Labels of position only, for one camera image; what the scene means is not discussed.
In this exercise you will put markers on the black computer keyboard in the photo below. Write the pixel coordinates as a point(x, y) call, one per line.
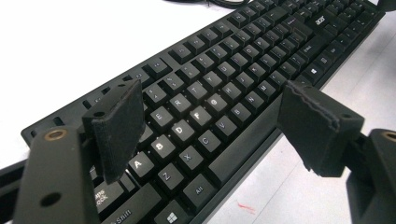
point(218, 93)

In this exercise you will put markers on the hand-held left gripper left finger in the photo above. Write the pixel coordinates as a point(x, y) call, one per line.
point(120, 130)

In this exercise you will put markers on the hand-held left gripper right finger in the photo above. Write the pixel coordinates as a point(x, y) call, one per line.
point(317, 133)

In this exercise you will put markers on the white foam board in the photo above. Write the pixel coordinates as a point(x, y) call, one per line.
point(62, 46)

